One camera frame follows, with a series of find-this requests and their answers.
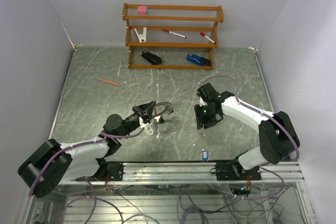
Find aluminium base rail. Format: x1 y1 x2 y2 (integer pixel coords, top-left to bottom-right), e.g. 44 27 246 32
28 161 305 185

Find silver keyring chain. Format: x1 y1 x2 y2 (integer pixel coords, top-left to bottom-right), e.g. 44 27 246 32
153 101 175 124

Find orange pencil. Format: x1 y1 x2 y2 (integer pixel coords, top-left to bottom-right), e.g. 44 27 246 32
97 78 120 87

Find white plastic clip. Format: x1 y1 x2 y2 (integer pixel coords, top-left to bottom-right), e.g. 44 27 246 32
134 27 147 44

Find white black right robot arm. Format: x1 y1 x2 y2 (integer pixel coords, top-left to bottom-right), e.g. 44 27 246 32
194 83 300 181

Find red capped white marker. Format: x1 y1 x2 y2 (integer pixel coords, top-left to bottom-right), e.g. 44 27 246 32
200 32 215 44

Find blue key tag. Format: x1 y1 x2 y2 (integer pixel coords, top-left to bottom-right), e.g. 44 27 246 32
201 148 208 162

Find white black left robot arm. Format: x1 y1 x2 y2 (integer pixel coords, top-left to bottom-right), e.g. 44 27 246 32
18 101 156 198

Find pink eraser block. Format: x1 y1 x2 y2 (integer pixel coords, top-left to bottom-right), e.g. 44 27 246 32
137 5 149 15

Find red white marker pen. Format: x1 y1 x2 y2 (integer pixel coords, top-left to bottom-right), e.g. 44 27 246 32
162 29 186 39

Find loose cables under table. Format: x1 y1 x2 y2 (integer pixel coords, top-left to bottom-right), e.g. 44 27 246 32
104 183 297 224

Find brown wooden shelf rack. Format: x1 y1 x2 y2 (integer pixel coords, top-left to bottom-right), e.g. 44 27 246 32
122 3 224 70

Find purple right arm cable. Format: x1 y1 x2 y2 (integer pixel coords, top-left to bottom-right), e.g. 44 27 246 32
200 74 301 200

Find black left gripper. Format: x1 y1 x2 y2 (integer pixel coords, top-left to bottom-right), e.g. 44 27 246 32
117 100 156 140

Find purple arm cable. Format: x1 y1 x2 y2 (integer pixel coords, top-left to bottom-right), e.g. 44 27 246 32
27 126 145 224
200 74 301 200

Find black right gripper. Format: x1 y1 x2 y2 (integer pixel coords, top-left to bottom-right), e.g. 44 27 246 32
195 103 218 130

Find blue stapler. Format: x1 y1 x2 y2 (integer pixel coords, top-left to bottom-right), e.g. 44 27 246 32
186 53 212 66

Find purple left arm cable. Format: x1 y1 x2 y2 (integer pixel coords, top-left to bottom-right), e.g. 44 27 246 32
27 126 145 224

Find black stapler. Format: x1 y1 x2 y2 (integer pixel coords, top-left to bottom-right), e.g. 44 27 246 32
141 50 162 65

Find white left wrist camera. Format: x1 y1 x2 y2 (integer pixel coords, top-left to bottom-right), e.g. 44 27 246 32
139 115 161 138

